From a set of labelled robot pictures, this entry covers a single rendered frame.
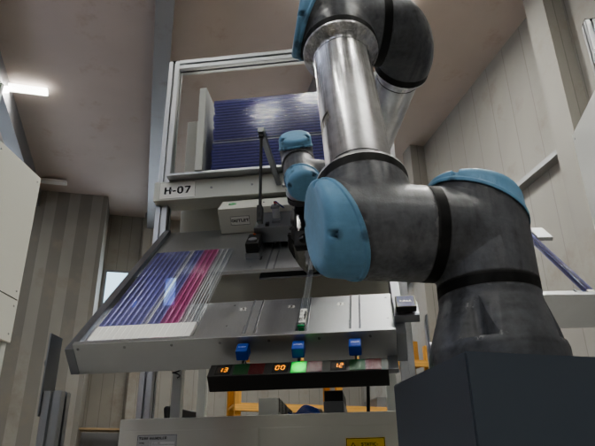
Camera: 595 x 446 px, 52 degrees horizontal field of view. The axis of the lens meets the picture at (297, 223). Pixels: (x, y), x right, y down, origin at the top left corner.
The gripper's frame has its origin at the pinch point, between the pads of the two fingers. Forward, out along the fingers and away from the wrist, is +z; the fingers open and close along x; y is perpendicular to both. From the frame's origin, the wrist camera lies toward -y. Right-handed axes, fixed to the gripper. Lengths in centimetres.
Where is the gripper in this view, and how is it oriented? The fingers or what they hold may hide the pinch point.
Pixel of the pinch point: (310, 269)
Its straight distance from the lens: 152.7
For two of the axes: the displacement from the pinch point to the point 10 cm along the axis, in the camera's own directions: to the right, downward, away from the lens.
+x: -9.9, 0.7, 1.2
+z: 1.2, 8.6, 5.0
